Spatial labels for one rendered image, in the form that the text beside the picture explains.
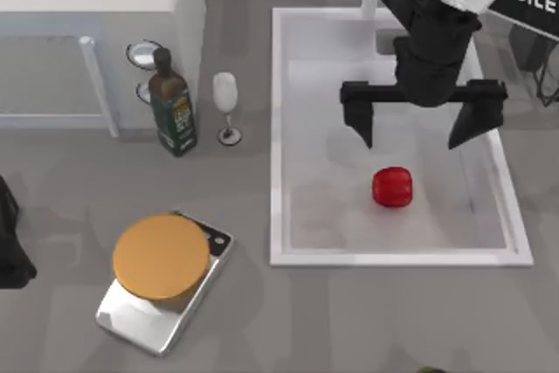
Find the round microwave knob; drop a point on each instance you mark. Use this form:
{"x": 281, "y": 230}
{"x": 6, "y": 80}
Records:
{"x": 143, "y": 91}
{"x": 142, "y": 55}

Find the clear wine glass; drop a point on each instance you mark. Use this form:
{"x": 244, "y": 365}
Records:
{"x": 225, "y": 91}

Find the dark green bottle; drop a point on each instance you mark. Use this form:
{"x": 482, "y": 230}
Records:
{"x": 172, "y": 111}

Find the red bell pepper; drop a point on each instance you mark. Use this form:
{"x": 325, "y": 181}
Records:
{"x": 392, "y": 187}

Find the silver scale with orange plate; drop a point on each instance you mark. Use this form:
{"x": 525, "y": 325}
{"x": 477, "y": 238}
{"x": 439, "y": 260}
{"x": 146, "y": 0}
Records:
{"x": 159, "y": 255}

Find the white sink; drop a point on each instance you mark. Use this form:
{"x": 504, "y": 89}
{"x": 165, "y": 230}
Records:
{"x": 332, "y": 198}

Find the green vegetable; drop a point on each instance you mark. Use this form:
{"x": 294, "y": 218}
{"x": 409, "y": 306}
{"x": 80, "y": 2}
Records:
{"x": 428, "y": 370}

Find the microwave oven door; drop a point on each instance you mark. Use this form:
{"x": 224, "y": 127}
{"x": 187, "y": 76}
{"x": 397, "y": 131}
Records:
{"x": 43, "y": 71}

